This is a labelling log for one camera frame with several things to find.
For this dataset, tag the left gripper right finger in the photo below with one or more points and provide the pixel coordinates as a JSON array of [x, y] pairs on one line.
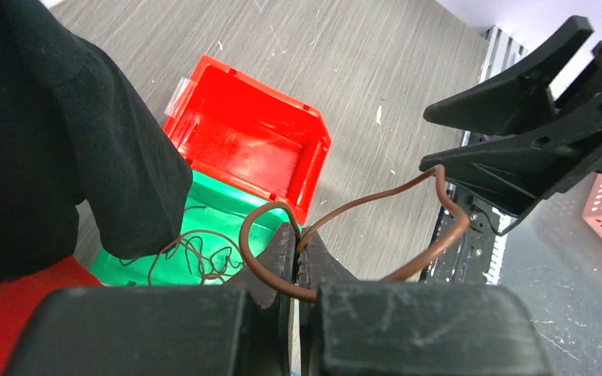
[[329, 340]]

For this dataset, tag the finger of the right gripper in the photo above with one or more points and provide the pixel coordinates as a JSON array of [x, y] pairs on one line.
[[515, 173], [517, 99]]

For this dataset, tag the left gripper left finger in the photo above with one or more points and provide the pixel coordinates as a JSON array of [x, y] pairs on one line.
[[265, 346]]

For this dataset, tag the green plastic bin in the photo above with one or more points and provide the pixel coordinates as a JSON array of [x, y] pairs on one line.
[[207, 252]]

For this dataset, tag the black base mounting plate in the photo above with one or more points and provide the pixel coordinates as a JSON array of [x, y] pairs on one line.
[[476, 258]]

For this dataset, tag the red plastic bin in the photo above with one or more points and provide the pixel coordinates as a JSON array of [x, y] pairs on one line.
[[235, 129]]

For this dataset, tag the red t-shirt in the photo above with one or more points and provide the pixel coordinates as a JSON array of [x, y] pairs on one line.
[[19, 298]]

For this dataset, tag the black t-shirt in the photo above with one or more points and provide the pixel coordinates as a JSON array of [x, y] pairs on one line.
[[73, 129]]

